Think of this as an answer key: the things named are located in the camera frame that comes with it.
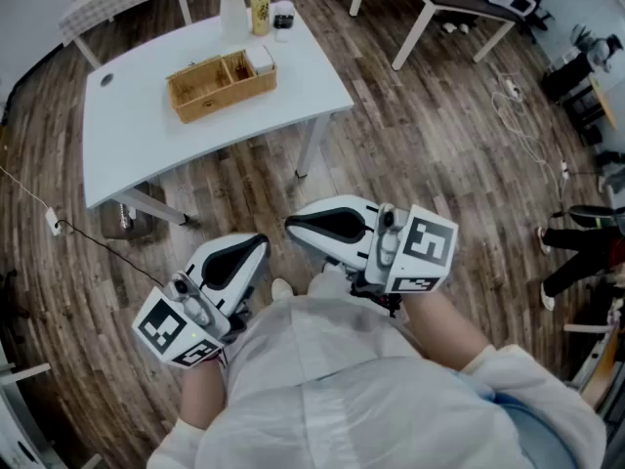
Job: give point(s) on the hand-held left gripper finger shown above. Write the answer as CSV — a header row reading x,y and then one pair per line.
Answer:
x,y
215,249
244,281

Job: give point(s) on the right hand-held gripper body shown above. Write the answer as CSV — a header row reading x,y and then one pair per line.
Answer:
x,y
429,242

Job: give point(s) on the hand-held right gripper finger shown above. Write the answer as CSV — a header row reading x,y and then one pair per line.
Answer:
x,y
332,252
337,202

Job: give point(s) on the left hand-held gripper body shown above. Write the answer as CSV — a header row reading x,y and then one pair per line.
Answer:
x,y
161,325

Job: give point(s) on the white rectangular object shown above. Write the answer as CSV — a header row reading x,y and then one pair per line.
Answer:
x,y
259,59

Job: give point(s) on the person's left forearm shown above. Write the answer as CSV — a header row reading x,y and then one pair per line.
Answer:
x,y
202,394

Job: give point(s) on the person's right forearm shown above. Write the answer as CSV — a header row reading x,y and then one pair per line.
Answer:
x,y
434,325

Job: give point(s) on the person's white shoe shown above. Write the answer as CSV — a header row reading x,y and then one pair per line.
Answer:
x,y
282,288

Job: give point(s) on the brown box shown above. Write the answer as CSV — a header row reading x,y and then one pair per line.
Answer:
x,y
141,227

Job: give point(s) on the person's white jacket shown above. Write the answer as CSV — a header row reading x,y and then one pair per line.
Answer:
x,y
342,384

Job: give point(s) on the wicker compartment basket with lid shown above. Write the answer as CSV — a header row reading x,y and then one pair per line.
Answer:
x,y
205,100

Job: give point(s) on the white power strip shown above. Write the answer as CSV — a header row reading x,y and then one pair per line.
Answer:
x,y
512,89
54,222

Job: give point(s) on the black round stool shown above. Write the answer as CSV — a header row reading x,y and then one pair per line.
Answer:
x,y
591,211

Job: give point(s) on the small white jar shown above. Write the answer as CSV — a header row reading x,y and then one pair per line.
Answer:
x,y
281,36

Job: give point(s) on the dark jar with white lid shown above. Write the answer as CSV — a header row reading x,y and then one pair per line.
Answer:
x,y
283,20

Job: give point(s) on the yellow patterned bottle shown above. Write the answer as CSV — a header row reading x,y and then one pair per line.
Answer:
x,y
260,12

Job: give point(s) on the white slipper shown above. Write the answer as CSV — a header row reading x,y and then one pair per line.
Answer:
x,y
464,29
448,27

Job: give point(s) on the white ceramic vase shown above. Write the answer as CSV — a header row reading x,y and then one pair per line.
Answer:
x,y
234,17

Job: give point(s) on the black storage rack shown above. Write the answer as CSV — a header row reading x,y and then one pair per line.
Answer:
x,y
566,76

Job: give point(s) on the person's blue jeans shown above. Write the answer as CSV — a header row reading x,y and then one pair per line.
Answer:
x,y
532,438

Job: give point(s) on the white side table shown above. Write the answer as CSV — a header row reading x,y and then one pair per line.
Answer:
x,y
87,53

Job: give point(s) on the white metal frame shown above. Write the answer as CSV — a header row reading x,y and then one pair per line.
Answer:
x,y
14,438

